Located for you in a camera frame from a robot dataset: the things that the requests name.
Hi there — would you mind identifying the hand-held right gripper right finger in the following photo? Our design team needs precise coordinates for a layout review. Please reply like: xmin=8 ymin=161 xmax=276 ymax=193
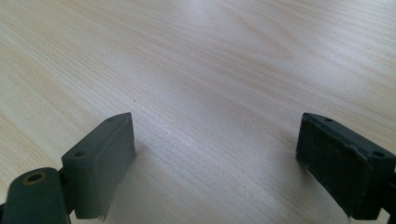
xmin=295 ymin=112 xmax=396 ymax=221

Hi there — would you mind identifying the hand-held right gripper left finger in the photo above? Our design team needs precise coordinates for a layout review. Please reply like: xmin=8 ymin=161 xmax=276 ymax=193
xmin=61 ymin=112 xmax=137 ymax=222

